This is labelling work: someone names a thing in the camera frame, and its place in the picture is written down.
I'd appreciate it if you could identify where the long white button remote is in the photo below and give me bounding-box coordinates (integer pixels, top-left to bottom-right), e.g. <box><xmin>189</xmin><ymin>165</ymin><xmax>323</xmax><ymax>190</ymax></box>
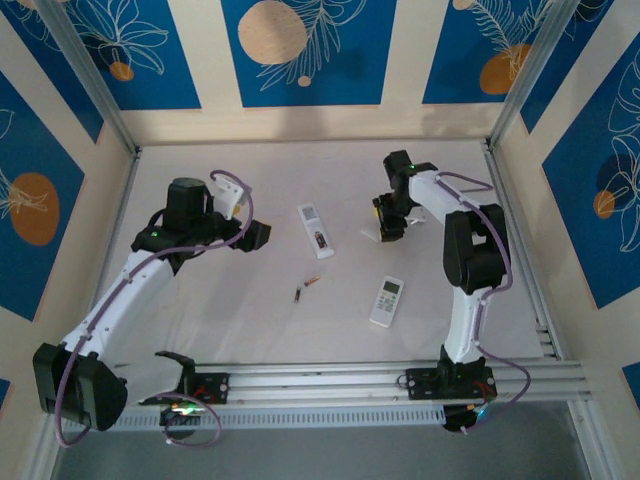
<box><xmin>296</xmin><ymin>200</ymin><xmax>336</xmax><ymax>260</ymax></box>

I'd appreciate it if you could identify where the white remote with display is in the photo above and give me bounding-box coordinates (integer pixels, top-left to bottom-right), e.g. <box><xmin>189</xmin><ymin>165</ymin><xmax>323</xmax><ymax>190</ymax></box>
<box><xmin>368</xmin><ymin>274</ymin><xmax>405</xmax><ymax>330</ymax></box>

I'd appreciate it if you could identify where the white table cloth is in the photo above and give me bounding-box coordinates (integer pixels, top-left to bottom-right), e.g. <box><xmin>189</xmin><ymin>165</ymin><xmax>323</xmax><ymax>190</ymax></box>
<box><xmin>97</xmin><ymin>142</ymin><xmax>556</xmax><ymax>365</ymax></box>

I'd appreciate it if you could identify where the small circuit board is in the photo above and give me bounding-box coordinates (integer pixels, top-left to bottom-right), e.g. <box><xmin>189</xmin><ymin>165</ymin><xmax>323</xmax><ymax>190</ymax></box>
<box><xmin>442</xmin><ymin>399</ymin><xmax>494</xmax><ymax>437</ymax></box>
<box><xmin>158</xmin><ymin>402</ymin><xmax>202</xmax><ymax>441</ymax></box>

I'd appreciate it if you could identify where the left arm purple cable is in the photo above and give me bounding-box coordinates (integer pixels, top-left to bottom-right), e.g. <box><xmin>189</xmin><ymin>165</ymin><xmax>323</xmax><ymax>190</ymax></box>
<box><xmin>53</xmin><ymin>169</ymin><xmax>254</xmax><ymax>450</ymax></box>

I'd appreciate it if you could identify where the aluminium table side rail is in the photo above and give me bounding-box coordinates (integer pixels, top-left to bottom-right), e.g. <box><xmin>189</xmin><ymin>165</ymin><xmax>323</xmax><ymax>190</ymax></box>
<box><xmin>94</xmin><ymin>147</ymin><xmax>144</xmax><ymax>301</ymax></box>
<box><xmin>480</xmin><ymin>140</ymin><xmax>564</xmax><ymax>360</ymax></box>

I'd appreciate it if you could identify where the aluminium frame post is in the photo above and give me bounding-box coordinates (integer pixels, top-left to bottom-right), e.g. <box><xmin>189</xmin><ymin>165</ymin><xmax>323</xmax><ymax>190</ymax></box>
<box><xmin>485</xmin><ymin>0</ymin><xmax>587</xmax><ymax>151</ymax></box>
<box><xmin>34</xmin><ymin>0</ymin><xmax>142</xmax><ymax>157</ymax></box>

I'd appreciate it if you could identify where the long aluminium base rail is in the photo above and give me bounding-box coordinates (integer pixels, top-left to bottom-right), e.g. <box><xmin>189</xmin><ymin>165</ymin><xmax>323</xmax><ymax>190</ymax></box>
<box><xmin>119</xmin><ymin>359</ymin><xmax>591</xmax><ymax>412</ymax></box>

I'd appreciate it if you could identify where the grey slotted cable duct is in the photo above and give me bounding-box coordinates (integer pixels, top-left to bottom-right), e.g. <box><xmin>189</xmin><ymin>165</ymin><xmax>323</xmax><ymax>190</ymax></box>
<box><xmin>62</xmin><ymin>404</ymin><xmax>447</xmax><ymax>435</ymax></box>

